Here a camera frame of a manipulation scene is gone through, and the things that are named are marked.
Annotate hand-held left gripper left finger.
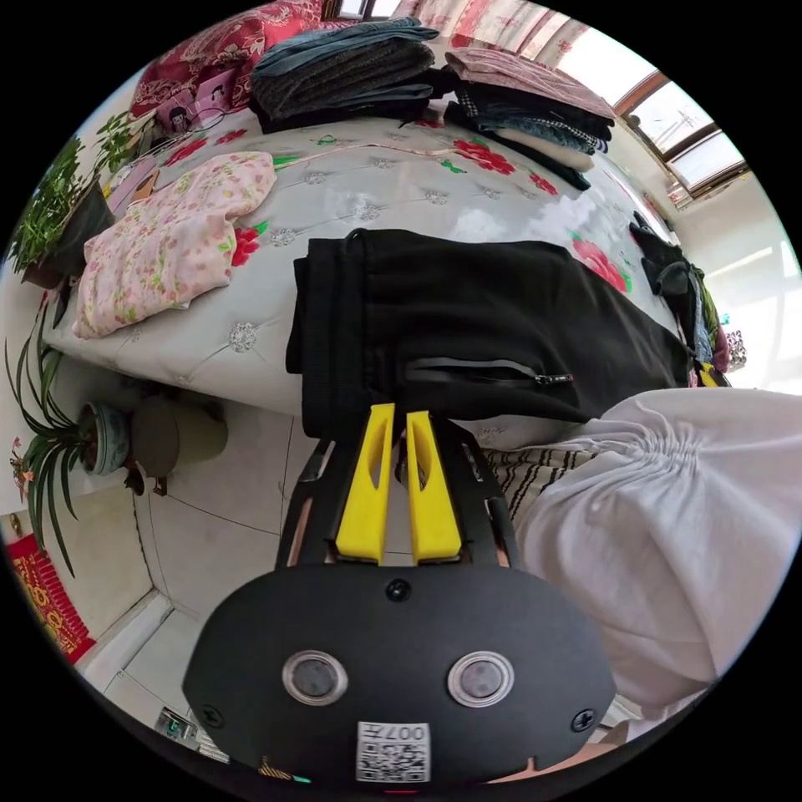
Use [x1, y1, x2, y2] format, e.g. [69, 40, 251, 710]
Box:
[335, 403, 397, 562]

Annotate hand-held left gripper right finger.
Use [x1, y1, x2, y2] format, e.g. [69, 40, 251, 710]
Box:
[405, 410, 463, 565]

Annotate black pants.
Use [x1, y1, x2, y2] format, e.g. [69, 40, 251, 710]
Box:
[285, 227, 693, 439]

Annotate person's body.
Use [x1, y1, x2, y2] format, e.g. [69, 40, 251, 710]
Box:
[482, 387, 802, 722]

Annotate bed with flowered grey sheet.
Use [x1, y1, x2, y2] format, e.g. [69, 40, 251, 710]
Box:
[41, 106, 697, 452]

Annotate potted spider plant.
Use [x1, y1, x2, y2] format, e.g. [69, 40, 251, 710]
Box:
[4, 312, 133, 577]

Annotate pink flowered garment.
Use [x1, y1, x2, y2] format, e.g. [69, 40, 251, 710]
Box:
[71, 151, 278, 340]

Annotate heap of dark clothes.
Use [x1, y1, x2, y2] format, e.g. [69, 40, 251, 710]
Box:
[628, 210, 734, 377]

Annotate red doormat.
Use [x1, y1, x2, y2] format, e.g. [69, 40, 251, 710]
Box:
[4, 538, 98, 665]

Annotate pile of clothes with checked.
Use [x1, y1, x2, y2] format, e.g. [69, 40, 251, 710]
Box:
[442, 47, 619, 191]

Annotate green leafy potted plant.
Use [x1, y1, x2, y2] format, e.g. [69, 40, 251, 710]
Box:
[6, 112, 142, 289]

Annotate pink printed bag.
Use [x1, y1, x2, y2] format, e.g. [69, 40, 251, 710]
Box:
[150, 67, 251, 139]

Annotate pile of dark folded clothes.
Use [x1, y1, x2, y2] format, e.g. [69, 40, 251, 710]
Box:
[250, 16, 441, 135]

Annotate window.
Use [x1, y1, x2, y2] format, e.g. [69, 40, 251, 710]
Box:
[551, 18, 753, 201]

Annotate red flowered pillow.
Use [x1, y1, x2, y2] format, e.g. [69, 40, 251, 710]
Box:
[129, 0, 339, 120]

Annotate pink curtain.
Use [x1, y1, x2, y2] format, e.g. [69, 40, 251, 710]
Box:
[407, 0, 584, 63]

